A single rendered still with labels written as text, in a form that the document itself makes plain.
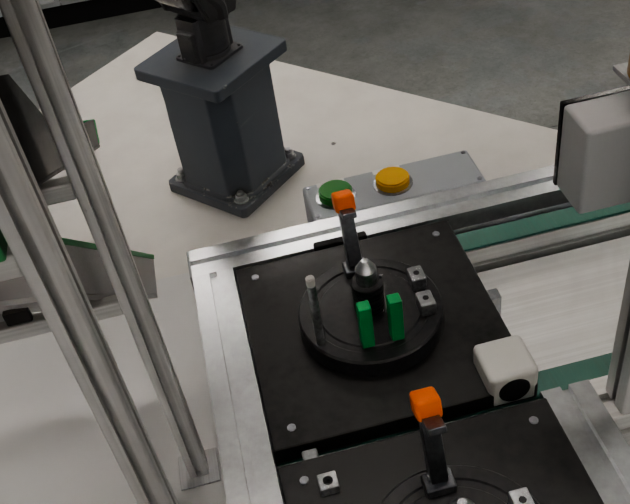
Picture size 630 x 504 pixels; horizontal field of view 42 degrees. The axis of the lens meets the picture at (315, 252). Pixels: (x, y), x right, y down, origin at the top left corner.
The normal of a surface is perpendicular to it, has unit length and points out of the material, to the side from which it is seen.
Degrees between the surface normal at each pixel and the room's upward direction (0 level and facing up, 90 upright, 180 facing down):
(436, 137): 0
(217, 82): 0
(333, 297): 0
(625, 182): 90
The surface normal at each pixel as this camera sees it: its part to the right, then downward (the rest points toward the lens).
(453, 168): -0.12, -0.74
